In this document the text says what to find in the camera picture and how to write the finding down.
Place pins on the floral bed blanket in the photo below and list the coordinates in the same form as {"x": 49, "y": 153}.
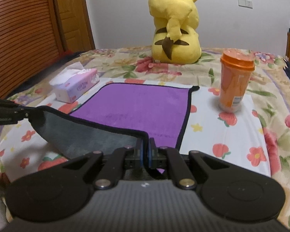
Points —
{"x": 269, "y": 87}

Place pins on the wooden door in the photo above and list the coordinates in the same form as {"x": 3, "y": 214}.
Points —
{"x": 74, "y": 25}

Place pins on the white wall switch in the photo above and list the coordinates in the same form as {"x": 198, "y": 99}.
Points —
{"x": 245, "y": 3}

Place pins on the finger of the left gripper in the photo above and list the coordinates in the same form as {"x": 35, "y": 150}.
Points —
{"x": 13, "y": 117}
{"x": 7, "y": 104}

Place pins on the pink tissue box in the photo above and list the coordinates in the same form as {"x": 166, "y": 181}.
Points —
{"x": 73, "y": 81}

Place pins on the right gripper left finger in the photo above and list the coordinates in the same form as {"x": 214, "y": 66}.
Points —
{"x": 138, "y": 153}

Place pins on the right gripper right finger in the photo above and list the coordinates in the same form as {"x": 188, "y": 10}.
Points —
{"x": 152, "y": 154}

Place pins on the purple grey microfiber towel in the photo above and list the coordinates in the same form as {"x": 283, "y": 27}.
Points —
{"x": 116, "y": 116}

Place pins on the yellow Pikachu plush toy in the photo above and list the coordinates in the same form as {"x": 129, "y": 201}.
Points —
{"x": 175, "y": 40}

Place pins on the wooden slatted wardrobe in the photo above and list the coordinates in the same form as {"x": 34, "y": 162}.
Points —
{"x": 30, "y": 41}

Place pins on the orange plastic lidded cup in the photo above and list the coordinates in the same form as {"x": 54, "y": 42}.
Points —
{"x": 236, "y": 70}

